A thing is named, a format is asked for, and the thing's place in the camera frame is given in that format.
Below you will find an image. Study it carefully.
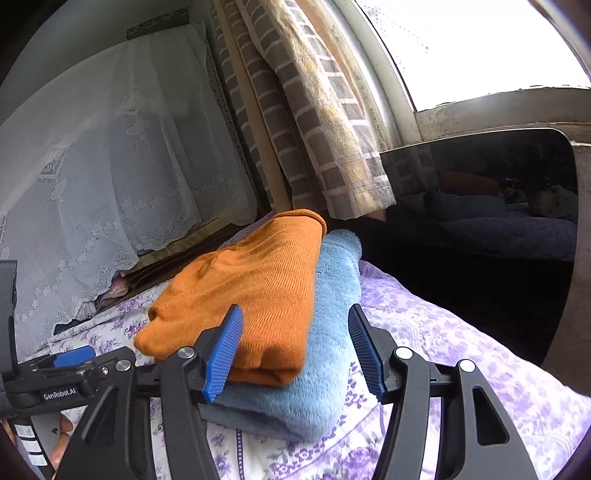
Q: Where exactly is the checked beige grey curtain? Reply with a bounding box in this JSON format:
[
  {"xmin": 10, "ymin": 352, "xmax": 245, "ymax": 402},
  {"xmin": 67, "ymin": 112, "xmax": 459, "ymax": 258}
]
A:
[{"xmin": 210, "ymin": 0, "xmax": 398, "ymax": 220}]

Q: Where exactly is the pink white cloth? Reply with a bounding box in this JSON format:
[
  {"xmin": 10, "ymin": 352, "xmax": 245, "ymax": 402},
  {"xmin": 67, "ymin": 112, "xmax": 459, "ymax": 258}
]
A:
[{"xmin": 95, "ymin": 277, "xmax": 131, "ymax": 315}]

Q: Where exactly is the purple floral blanket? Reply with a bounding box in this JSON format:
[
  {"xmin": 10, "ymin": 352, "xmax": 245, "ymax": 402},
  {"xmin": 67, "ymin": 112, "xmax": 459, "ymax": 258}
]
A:
[{"xmin": 14, "ymin": 226, "xmax": 591, "ymax": 480}]

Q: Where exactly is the wooden bed frame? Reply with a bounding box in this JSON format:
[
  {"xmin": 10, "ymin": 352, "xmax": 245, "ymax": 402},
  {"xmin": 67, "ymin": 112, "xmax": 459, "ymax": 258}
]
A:
[{"xmin": 122, "ymin": 216, "xmax": 243, "ymax": 289}]

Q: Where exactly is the person's left hand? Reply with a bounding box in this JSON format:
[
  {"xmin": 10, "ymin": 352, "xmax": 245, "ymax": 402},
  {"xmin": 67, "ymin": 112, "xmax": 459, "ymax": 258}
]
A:
[{"xmin": 46, "ymin": 414, "xmax": 75, "ymax": 470}]

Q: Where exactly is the window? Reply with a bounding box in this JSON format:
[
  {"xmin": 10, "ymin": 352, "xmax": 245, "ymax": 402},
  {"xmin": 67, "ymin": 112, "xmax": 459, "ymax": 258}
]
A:
[{"xmin": 332, "ymin": 0, "xmax": 591, "ymax": 114}]

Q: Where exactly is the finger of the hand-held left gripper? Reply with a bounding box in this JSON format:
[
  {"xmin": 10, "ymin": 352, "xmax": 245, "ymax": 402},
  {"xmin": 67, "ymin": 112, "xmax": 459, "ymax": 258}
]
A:
[{"xmin": 30, "ymin": 345, "xmax": 97, "ymax": 372}]

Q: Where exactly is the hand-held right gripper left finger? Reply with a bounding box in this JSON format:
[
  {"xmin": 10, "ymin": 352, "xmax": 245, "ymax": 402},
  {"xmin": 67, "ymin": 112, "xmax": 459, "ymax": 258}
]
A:
[{"xmin": 55, "ymin": 305, "xmax": 244, "ymax": 480}]

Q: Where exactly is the black glass screen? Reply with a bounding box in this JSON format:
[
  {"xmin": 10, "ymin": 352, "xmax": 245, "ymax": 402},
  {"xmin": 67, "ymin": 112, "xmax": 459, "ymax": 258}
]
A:
[{"xmin": 358, "ymin": 128, "xmax": 580, "ymax": 367}]

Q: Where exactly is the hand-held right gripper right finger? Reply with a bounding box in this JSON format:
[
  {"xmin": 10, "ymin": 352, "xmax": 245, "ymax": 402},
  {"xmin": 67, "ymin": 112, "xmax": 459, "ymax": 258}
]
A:
[{"xmin": 347, "ymin": 304, "xmax": 539, "ymax": 480}]

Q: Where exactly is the orange knit cardigan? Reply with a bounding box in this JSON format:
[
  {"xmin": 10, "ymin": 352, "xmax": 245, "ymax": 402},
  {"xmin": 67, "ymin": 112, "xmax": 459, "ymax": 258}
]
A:
[{"xmin": 133, "ymin": 209, "xmax": 328, "ymax": 387}]

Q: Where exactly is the white lace cloth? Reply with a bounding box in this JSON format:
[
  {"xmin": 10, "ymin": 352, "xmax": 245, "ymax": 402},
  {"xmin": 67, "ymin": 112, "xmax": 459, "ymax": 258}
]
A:
[{"xmin": 0, "ymin": 21, "xmax": 259, "ymax": 344}]

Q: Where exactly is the blue fleece garment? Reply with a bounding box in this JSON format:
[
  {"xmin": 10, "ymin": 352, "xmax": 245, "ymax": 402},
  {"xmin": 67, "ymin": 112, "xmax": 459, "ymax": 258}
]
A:
[{"xmin": 201, "ymin": 228, "xmax": 363, "ymax": 441}]

